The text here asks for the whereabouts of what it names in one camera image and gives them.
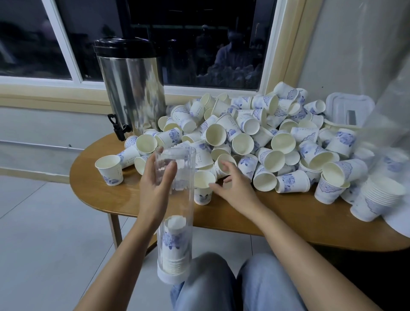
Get person's left hand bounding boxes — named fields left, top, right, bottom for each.
left=138, top=153, right=178, bottom=233

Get person's right hand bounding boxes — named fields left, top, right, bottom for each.
left=209, top=160, right=267, bottom=220

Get clear plastic cup dispenser tube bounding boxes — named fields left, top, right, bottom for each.
left=155, top=146, right=197, bottom=285

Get single blue-printed paper cup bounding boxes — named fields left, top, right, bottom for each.
left=192, top=170, right=217, bottom=206

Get nested stack of paper cups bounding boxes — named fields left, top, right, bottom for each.
left=159, top=214, right=190, bottom=277
left=350, top=174, right=407, bottom=223

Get pile of paper cups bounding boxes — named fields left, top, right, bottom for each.
left=95, top=81, right=385, bottom=206

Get person's right forearm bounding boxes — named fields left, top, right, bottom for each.
left=246, top=202, right=383, bottom=311

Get person's left forearm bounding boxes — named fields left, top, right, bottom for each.
left=76, top=221, right=165, bottom=311

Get person's blue jeans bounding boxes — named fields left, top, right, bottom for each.
left=170, top=252, right=308, bottom=311

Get stainless steel water dispenser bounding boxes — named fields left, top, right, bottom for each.
left=94, top=37, right=167, bottom=142

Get white plastic lid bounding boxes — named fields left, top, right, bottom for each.
left=325, top=92, right=375, bottom=128

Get white framed window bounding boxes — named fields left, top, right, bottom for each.
left=0, top=0, right=324, bottom=106

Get clear plastic bag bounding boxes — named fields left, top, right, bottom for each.
left=372, top=58, right=410, bottom=167

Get wooden table leg frame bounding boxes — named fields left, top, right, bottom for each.
left=107, top=213, right=158, bottom=257

